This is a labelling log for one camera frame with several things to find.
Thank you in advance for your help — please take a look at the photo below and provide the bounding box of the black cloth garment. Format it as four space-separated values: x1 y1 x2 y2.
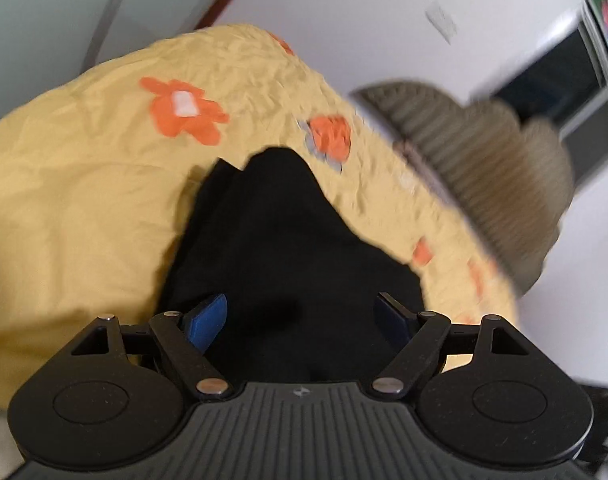
157 148 424 382

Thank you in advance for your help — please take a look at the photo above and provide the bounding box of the olive green padded headboard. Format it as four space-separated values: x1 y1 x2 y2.
354 80 575 294

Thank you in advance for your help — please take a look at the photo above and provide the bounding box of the yellow carrot print quilt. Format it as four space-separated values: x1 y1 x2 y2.
0 25 517 408

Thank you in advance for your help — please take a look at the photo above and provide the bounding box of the white wall power socket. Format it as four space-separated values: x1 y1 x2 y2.
425 2 458 44

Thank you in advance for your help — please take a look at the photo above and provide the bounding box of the frosted glass sliding door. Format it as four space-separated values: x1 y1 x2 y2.
0 0 215 118

